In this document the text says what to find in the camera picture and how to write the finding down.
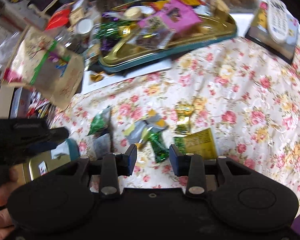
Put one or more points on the pink snack package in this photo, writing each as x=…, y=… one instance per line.
x=175, y=15

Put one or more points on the gold foil candy packet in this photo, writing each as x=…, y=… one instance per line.
x=184, y=112

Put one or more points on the brown paper bag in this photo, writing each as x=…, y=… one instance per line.
x=40, y=62

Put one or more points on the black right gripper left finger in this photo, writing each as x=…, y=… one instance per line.
x=115, y=165

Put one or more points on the person's left hand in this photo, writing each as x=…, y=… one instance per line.
x=6, y=224

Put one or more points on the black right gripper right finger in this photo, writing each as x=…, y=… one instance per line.
x=190, y=165

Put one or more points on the green foil candy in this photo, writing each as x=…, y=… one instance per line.
x=161, y=152

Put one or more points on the white board under tray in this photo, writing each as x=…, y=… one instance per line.
x=93, y=81

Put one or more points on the white remote control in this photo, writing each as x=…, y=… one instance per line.
x=282, y=27

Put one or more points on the empty gold teal tray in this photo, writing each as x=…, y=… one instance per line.
x=47, y=161

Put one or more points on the floral tablecloth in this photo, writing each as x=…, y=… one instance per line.
x=246, y=95

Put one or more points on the green and white snack packet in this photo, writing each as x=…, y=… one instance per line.
x=100, y=131

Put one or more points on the silver yellow snack packet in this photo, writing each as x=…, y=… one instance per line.
x=138, y=133

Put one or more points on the black framed book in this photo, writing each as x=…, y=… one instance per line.
x=259, y=34

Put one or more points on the full gold teal tray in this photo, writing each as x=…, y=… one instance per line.
x=125, y=45

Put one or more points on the white lidded jar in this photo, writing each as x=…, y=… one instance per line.
x=84, y=26

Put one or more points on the yellow gold box packet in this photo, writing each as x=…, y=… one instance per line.
x=201, y=143

